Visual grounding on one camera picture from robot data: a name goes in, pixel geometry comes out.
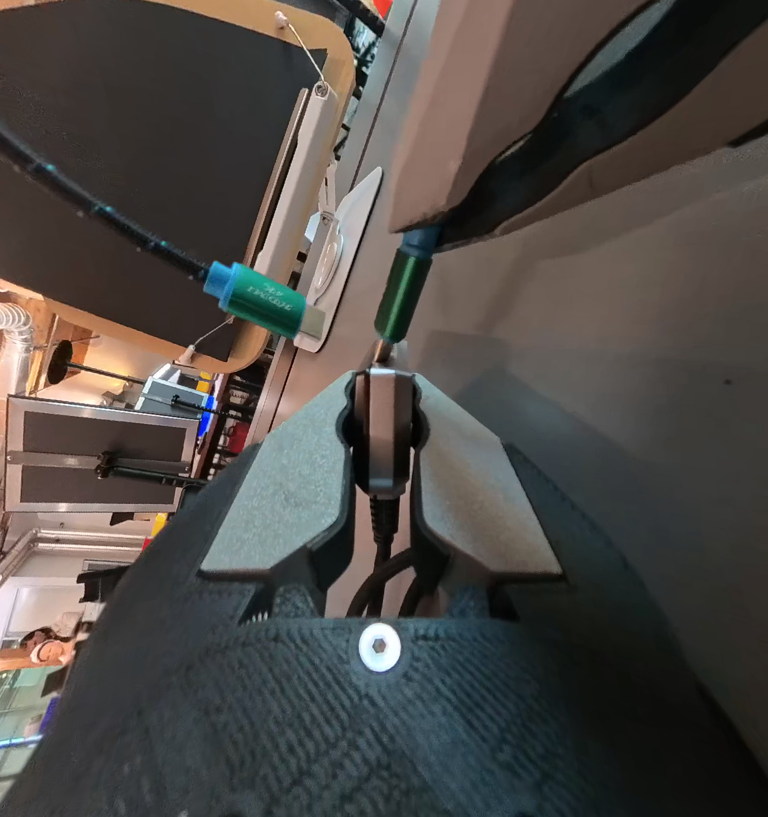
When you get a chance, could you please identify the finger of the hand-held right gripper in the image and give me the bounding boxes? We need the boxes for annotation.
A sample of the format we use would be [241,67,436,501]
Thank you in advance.
[444,67,768,249]
[389,0,654,234]

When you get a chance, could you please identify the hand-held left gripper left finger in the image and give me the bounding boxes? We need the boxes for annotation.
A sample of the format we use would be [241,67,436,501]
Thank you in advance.
[199,372,359,588]

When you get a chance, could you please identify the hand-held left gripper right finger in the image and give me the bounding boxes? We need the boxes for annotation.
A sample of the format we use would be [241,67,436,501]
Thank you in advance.
[409,375,565,597]

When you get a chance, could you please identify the braided hdmi cable green plugs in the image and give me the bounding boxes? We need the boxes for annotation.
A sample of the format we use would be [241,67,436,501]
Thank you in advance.
[0,102,437,349]

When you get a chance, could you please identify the white and blue device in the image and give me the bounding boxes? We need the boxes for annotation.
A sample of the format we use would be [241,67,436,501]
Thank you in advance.
[135,377,215,416]

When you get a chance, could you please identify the grey framed black panel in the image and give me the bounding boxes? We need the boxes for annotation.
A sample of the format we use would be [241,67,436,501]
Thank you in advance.
[4,394,207,513]

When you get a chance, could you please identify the black disc on rod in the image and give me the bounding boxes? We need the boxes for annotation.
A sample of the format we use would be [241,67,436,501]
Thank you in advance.
[39,338,136,384]

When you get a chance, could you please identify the black board with plywood rim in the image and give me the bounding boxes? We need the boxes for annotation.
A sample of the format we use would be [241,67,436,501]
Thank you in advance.
[0,0,358,374]

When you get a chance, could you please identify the black switch lead cable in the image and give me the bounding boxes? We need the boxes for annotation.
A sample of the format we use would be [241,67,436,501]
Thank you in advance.
[345,494,448,619]

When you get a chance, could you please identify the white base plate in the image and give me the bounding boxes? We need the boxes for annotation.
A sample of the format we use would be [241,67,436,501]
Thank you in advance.
[292,167,385,352]

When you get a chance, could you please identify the silver flexible duct hose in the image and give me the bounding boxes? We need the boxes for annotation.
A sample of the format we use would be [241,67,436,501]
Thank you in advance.
[0,303,34,397]

